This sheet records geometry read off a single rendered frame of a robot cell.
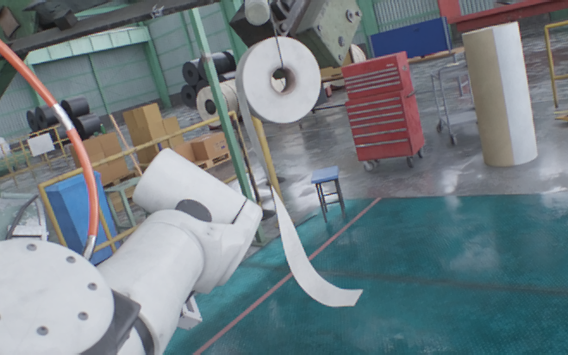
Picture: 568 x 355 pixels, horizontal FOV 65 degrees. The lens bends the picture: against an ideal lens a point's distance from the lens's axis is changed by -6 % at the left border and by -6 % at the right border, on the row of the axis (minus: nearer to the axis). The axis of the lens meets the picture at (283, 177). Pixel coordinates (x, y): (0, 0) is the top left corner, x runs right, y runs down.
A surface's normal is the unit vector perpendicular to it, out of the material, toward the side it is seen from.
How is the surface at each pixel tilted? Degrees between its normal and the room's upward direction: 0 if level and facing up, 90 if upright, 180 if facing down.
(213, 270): 119
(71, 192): 93
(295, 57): 90
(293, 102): 90
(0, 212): 43
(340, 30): 90
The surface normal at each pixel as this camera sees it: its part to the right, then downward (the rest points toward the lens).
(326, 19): 0.74, -0.04
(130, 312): 0.44, -0.81
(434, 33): -0.61, 0.35
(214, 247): 0.58, 0.16
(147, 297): 0.70, -0.62
